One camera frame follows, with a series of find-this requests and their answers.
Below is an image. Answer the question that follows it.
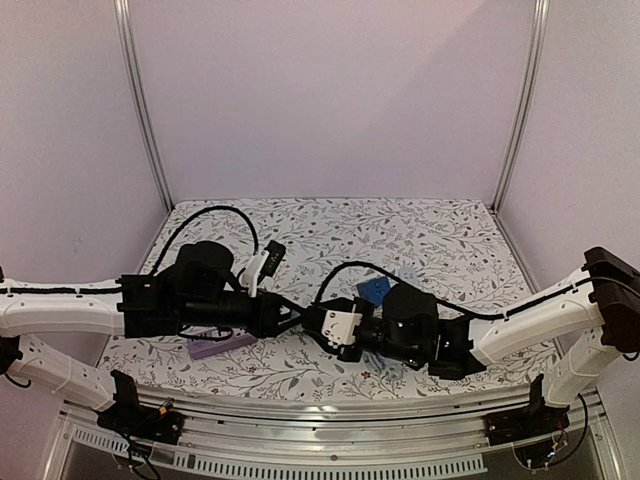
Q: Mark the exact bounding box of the purple power strip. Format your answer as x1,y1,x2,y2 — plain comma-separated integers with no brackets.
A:
187,329,257,360

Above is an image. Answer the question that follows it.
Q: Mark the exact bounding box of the light blue power strip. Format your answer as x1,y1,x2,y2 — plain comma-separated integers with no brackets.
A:
397,268,419,285

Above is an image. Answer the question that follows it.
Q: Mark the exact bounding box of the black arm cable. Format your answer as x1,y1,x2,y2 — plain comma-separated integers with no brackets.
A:
0,205,259,296
309,260,511,321

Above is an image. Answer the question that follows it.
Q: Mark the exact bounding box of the dark blue cube socket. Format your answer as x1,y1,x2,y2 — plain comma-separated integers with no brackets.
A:
356,277,391,307

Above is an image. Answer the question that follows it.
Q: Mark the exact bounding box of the right aluminium frame post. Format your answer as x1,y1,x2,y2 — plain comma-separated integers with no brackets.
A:
490,0,550,217

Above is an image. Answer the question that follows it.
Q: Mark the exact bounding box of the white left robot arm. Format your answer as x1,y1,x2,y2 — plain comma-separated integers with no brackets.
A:
1,241,303,434

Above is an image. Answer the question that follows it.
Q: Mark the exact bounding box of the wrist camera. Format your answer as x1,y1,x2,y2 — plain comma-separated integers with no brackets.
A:
320,310,363,348
238,240,286,298

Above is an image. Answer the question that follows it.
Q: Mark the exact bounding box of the aluminium front table rail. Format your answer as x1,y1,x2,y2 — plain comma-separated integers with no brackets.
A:
42,379,626,480

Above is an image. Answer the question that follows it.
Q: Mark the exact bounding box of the aluminium frame post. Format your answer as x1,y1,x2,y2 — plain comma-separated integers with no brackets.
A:
114,0,175,213
490,0,550,217

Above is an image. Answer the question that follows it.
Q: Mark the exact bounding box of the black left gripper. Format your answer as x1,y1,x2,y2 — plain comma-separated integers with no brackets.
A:
179,289,309,340

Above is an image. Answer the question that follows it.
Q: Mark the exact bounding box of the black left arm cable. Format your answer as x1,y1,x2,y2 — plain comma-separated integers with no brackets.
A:
0,205,259,296

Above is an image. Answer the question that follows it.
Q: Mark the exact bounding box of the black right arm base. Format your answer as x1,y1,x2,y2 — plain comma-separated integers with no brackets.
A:
483,374,569,446

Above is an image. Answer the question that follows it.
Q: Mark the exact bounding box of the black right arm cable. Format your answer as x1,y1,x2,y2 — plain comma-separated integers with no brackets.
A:
309,260,511,321

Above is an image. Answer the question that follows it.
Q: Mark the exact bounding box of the left aluminium frame post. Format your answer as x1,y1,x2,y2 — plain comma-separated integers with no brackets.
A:
114,0,175,213

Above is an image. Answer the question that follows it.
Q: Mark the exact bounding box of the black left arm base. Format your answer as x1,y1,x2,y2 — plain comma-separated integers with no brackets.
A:
97,370,185,445

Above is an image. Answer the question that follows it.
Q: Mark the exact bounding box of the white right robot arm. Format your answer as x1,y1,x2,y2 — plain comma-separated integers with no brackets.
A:
302,247,639,436

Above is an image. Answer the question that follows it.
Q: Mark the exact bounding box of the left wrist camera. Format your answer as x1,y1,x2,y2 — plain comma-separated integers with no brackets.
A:
238,240,286,298

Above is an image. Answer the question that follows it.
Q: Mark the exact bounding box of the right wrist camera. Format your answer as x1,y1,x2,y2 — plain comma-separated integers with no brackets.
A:
320,310,363,348

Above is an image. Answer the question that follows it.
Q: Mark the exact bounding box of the floral patterned table mat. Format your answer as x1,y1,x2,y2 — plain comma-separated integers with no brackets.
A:
99,199,558,403

